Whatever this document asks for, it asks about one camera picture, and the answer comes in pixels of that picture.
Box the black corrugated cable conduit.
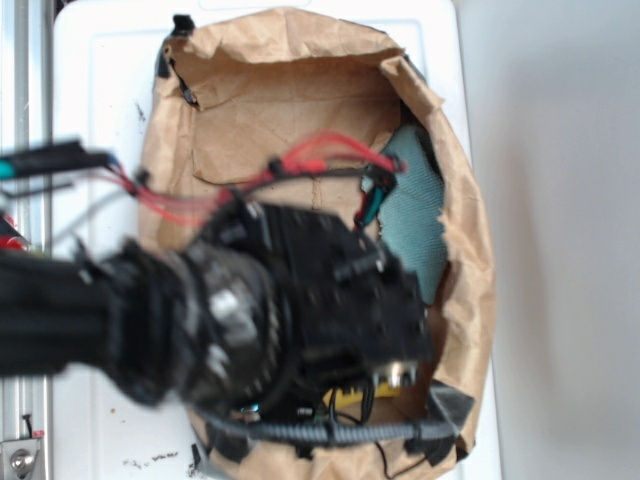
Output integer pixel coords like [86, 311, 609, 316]
[199, 412, 456, 449]

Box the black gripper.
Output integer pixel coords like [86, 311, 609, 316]
[238, 203, 433, 391]

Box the aluminium frame rail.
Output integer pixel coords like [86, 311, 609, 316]
[1, 1, 55, 479]

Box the red wire bundle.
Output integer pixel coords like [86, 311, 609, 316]
[104, 130, 409, 226]

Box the silver corner bracket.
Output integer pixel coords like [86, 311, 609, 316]
[1, 439, 40, 480]

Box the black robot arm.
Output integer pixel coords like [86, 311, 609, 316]
[1, 202, 433, 415]

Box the brown paper bag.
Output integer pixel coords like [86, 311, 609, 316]
[142, 7, 496, 479]

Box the teal cloth rag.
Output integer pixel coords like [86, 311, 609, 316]
[377, 125, 448, 305]

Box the yellow sponge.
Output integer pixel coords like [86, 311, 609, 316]
[321, 383, 402, 409]

